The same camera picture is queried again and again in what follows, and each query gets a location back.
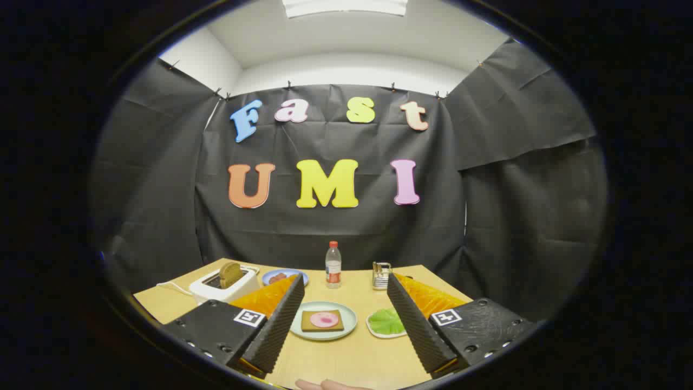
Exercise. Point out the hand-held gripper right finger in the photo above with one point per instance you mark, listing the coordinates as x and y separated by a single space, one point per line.
414 325

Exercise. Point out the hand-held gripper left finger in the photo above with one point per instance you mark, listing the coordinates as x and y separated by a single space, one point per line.
281 325

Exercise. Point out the green lettuce leaf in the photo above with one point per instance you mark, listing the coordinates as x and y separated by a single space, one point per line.
385 322

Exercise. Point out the brown toast slice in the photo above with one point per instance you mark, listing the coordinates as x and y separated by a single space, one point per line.
231 274

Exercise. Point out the square brown bread slice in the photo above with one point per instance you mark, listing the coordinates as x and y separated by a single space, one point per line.
307 325

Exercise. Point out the small white square plate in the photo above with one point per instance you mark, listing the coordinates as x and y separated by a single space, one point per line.
379 335

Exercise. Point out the pink ham slice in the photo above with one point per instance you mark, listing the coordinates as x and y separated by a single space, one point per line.
324 319

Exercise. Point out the light green plate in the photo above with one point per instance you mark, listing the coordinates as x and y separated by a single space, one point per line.
324 335

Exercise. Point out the blue plate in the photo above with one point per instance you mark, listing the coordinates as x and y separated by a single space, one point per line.
269 281

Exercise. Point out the white toaster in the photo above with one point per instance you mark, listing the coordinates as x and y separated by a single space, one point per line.
238 288

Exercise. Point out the clear bottle with red cap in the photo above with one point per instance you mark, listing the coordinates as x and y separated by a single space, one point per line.
333 268

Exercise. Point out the ceiling light panel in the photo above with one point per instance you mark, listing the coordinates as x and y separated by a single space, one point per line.
344 6

